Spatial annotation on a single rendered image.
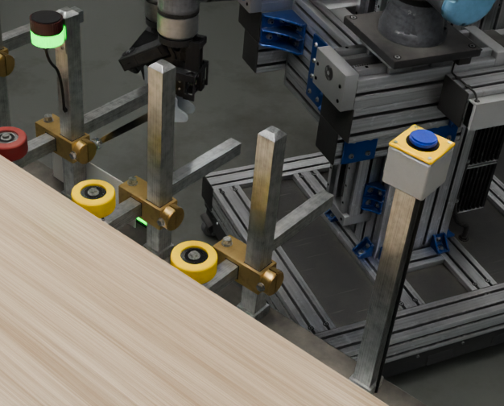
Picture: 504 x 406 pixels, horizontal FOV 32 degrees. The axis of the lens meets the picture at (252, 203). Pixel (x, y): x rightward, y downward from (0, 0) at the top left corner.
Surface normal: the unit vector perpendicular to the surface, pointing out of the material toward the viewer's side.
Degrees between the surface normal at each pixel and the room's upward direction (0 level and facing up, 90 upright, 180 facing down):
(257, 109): 0
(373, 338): 90
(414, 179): 90
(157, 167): 90
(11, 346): 0
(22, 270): 0
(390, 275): 90
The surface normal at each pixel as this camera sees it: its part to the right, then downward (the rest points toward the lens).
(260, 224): -0.63, 0.43
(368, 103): 0.40, 0.58
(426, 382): 0.08, -0.79
